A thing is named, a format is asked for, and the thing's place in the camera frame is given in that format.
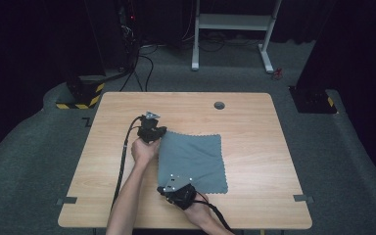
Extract grey microfibre cloth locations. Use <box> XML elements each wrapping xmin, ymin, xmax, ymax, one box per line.
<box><xmin>157</xmin><ymin>130</ymin><xmax>229</xmax><ymax>196</ymax></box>

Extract black yellow striped stand base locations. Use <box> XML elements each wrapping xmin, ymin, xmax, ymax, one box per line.
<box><xmin>55</xmin><ymin>74</ymin><xmax>107</xmax><ymax>111</ymax></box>

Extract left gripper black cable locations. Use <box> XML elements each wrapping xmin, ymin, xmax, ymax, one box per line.
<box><xmin>110</xmin><ymin>115</ymin><xmax>144</xmax><ymax>211</ymax></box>

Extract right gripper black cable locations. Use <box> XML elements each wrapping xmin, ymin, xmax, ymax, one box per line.
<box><xmin>194</xmin><ymin>191</ymin><xmax>233</xmax><ymax>234</ymax></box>

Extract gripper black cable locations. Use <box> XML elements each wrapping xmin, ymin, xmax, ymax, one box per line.
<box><xmin>110</xmin><ymin>115</ymin><xmax>144</xmax><ymax>211</ymax></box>
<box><xmin>194</xmin><ymin>191</ymin><xmax>233</xmax><ymax>234</ymax></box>

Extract person's left hand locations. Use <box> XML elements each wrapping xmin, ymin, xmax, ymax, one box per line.
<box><xmin>130</xmin><ymin>136</ymin><xmax>162</xmax><ymax>168</ymax></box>

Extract grey tape strip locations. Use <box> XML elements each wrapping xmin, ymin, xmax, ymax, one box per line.
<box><xmin>292</xmin><ymin>194</ymin><xmax>315</xmax><ymax>205</ymax></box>
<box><xmin>55</xmin><ymin>196</ymin><xmax>78</xmax><ymax>207</ymax></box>

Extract black floor cables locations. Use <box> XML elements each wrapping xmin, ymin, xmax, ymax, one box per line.
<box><xmin>118</xmin><ymin>43</ymin><xmax>160</xmax><ymax>93</ymax></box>

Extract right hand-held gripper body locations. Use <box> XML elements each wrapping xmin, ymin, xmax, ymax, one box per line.
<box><xmin>163</xmin><ymin>173</ymin><xmax>197</xmax><ymax>211</ymax></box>

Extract white metal stand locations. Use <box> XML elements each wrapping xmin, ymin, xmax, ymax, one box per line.
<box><xmin>191</xmin><ymin>0</ymin><xmax>283</xmax><ymax>74</ymax></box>

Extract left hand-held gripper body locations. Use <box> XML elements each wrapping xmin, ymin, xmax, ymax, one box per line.
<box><xmin>136</xmin><ymin>111</ymin><xmax>162</xmax><ymax>144</ymax></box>

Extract person's right hand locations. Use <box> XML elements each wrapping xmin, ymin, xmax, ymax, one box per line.
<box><xmin>182</xmin><ymin>192</ymin><xmax>217</xmax><ymax>226</ymax></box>

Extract dark equipment rack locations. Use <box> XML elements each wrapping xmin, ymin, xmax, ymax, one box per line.
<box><xmin>116</xmin><ymin>0</ymin><xmax>142</xmax><ymax>73</ymax></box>

